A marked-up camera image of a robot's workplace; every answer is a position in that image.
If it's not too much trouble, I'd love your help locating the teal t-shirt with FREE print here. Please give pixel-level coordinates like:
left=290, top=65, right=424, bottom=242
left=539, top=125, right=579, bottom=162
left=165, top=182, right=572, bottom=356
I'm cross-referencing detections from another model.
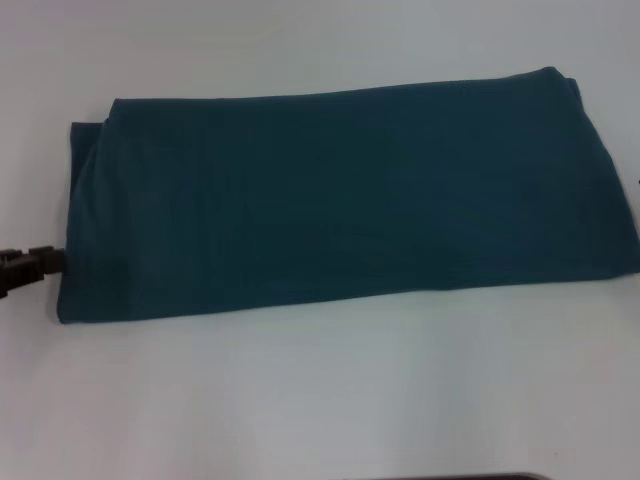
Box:
left=54, top=64, right=640, bottom=325

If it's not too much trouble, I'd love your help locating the black flat panel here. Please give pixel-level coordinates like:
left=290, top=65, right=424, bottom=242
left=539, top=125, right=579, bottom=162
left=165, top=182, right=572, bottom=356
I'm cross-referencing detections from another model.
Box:
left=407, top=471, right=551, bottom=480

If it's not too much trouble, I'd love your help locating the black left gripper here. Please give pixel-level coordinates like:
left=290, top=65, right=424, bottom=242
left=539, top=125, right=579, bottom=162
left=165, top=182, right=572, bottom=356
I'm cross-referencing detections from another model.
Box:
left=0, top=244, right=65, bottom=300

